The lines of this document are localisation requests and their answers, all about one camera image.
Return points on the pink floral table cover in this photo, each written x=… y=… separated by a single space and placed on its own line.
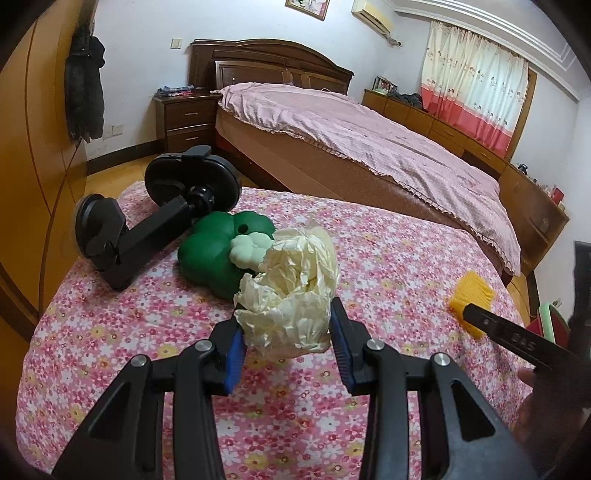
x=138 y=332

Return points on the cream paper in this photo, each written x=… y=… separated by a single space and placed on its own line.
x=291 y=295

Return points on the dark wooden nightstand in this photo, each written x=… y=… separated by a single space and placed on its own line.
x=184 y=120

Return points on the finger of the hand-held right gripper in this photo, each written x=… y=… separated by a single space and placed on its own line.
x=512 y=336

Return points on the clutter on nightstand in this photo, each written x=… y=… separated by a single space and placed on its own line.
x=173 y=90

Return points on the light wooden wardrobe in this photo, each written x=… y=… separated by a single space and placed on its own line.
x=41 y=138

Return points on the green toy broccoli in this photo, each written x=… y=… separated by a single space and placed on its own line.
x=207 y=254

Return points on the pink bed blanket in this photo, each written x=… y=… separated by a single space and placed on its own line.
x=369 y=134

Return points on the black hanging jacket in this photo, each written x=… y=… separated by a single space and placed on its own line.
x=85 y=87

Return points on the pink and white curtain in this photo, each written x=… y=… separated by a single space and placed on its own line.
x=475 y=87

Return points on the person's right hand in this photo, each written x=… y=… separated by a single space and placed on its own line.
x=528 y=376

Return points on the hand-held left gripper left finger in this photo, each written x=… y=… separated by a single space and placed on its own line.
x=233 y=364

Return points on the black suction cup mount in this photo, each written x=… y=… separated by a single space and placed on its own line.
x=138 y=235

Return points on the white air conditioner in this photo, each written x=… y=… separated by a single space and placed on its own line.
x=374 y=14

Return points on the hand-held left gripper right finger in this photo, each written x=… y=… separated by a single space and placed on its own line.
x=344 y=355

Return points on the dark clothes pile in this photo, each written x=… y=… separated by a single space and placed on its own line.
x=406 y=99

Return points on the small red box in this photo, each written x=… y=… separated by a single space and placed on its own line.
x=558 y=196

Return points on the framed wall picture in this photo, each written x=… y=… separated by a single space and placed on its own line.
x=307 y=7

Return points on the long light wooden cabinet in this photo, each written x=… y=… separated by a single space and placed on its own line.
x=531 y=207

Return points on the white wall socket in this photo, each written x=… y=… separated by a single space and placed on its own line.
x=114 y=131

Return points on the dark wooden bed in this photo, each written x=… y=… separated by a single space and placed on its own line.
x=277 y=60

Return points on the red basin with green rim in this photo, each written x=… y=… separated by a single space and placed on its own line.
x=549 y=318

